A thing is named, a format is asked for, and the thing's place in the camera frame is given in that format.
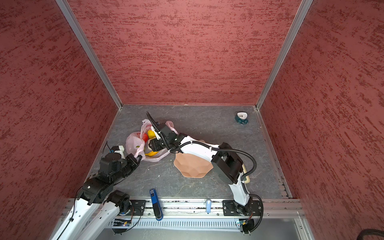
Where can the teal twin-bell alarm clock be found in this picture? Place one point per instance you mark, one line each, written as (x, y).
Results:
(242, 118)

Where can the aluminium right corner post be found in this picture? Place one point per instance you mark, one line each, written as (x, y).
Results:
(290, 37)

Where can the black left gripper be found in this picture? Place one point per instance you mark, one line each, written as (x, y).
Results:
(132, 160)

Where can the aluminium corner post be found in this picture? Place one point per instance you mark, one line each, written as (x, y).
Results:
(290, 37)
(75, 26)

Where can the yellow fake banana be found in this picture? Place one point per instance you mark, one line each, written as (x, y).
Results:
(148, 150)

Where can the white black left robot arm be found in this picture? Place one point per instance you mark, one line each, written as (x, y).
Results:
(97, 203)

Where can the red fake apple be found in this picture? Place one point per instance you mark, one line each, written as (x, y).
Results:
(145, 137)

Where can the pink translucent plastic bag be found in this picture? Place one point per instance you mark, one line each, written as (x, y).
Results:
(136, 145)

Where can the aluminium left corner post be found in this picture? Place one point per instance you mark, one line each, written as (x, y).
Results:
(75, 26)

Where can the blue black utility knife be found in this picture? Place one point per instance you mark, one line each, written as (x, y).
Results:
(156, 205)

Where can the pink faceted scalloped bowl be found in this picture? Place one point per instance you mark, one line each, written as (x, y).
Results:
(192, 166)

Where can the aluminium front rail base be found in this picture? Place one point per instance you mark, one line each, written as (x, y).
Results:
(190, 214)

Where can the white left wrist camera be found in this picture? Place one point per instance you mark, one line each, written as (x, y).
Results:
(118, 150)

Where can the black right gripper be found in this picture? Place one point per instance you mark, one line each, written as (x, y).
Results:
(156, 146)

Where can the light blue rail knob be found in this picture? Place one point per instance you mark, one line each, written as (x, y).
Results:
(208, 206)

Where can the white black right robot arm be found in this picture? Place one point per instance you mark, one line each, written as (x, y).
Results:
(232, 166)

